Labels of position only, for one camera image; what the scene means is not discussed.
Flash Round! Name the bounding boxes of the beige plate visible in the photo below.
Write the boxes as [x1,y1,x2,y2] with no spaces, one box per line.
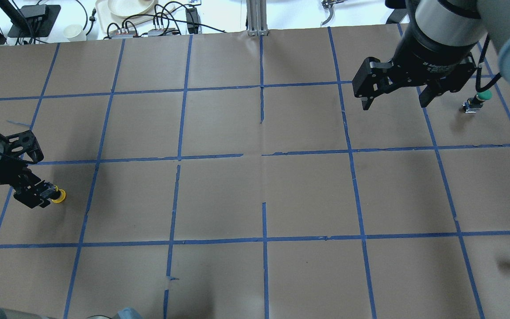
[106,0,155,18]

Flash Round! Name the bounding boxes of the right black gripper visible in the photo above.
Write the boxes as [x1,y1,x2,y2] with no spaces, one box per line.
[352,34,476,111]

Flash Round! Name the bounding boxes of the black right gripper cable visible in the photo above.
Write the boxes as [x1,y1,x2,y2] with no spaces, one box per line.
[474,35,502,93]

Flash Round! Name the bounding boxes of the aluminium frame post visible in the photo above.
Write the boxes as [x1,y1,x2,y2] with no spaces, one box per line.
[246,0,269,36]

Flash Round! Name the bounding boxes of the white paper cup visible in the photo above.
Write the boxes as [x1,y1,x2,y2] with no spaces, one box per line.
[63,24,87,42]

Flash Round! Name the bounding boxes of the black stand base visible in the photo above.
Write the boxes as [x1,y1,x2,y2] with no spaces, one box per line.
[7,4,62,38]

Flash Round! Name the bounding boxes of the black power adapter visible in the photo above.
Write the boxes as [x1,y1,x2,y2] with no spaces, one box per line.
[185,6,200,34]

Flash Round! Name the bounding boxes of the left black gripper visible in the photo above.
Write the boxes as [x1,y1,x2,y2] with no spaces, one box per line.
[0,130,57,209]

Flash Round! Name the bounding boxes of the beige tray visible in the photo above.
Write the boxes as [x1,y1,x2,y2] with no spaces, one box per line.
[95,0,175,32]

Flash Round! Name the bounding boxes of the yellow push button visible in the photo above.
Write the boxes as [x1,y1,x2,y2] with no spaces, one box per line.
[41,186,67,203]

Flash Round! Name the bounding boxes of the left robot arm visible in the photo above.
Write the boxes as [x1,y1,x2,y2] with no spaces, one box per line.
[0,130,66,209]

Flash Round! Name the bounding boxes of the red push button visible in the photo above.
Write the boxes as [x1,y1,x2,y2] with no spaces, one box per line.
[461,89,492,114]

